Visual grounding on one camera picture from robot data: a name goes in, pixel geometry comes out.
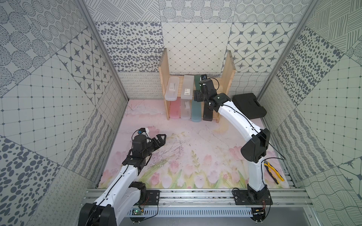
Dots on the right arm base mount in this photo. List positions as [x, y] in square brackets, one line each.
[251, 197]

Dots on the clear labelled pencil case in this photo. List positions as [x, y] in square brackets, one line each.
[187, 87]

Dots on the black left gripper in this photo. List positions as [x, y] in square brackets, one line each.
[154, 142]

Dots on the teal pencil case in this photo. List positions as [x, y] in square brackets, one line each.
[196, 114]

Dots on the aluminium rail frame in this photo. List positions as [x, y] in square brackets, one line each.
[213, 203]

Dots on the black pencil case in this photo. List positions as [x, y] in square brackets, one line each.
[207, 113]

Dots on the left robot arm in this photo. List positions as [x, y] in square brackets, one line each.
[124, 192]

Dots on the pink pencil case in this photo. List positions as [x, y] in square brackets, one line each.
[175, 109]

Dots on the dark green pencil case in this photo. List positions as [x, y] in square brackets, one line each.
[197, 79]

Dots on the wooden shelf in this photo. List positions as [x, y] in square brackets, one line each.
[222, 84]

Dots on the clear rounded pencil case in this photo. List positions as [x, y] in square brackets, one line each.
[172, 88]

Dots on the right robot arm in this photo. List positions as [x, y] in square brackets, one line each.
[257, 139]

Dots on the small clear pencil case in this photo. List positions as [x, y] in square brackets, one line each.
[185, 109]

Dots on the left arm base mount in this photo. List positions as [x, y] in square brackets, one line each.
[149, 197]

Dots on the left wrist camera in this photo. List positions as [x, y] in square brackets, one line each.
[143, 131]

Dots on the black tool case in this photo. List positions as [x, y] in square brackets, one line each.
[249, 106]

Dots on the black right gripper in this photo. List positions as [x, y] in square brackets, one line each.
[197, 95]

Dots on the yellow black pliers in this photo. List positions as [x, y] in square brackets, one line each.
[273, 173]

